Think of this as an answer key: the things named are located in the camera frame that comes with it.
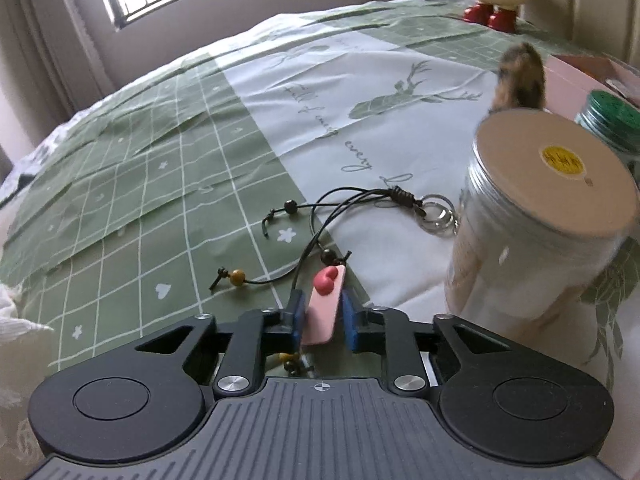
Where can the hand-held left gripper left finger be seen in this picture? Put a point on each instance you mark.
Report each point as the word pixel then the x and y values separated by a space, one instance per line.
pixel 298 320

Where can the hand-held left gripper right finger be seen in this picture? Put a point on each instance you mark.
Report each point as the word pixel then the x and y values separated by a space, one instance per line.
pixel 350 320

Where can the pink cardboard box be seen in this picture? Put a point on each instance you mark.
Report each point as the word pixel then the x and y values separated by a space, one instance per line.
pixel 570 80

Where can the clear plastic jar beige lid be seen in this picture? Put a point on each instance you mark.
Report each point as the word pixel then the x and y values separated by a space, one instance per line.
pixel 525 260

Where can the green checked bed sheet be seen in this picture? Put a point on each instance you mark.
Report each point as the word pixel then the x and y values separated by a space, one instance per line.
pixel 200 135

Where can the white knit cloth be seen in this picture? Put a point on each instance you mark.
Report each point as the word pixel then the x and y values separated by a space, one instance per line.
pixel 20 310

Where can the cream printed cloth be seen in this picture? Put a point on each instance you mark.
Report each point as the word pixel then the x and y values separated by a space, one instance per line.
pixel 25 385

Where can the brown spotted plush toy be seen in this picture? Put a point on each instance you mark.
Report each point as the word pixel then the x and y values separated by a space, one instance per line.
pixel 517 80

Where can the green lidded glass jar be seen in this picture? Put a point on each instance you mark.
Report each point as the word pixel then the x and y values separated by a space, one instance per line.
pixel 615 115

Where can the beige curtain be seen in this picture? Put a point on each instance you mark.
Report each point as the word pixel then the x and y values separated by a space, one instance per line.
pixel 50 35

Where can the beige padded headboard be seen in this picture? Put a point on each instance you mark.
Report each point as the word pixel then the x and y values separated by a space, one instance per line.
pixel 590 5

